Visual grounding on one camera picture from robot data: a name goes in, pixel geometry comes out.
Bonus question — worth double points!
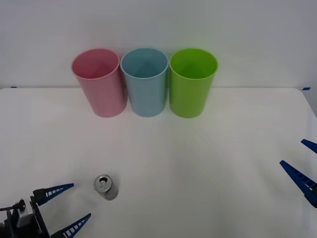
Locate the pale blue plastic bin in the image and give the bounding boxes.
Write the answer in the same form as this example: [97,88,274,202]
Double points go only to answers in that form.
[120,48,169,118]

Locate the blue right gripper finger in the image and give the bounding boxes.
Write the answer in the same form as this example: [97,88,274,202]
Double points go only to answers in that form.
[301,139,317,153]
[279,160,317,208]

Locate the pink plastic bin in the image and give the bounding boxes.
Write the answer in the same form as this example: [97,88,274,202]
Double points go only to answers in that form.
[71,48,128,118]

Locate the green plastic bin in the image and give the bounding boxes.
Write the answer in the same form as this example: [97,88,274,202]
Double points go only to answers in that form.
[169,47,219,119]

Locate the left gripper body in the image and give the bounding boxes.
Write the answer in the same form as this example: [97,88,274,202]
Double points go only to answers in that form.
[9,195,51,238]

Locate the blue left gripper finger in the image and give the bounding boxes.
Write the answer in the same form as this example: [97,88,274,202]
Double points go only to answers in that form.
[50,213,92,238]
[32,183,74,206]

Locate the dark drink can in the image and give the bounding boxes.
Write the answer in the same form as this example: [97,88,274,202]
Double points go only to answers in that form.
[94,174,119,201]

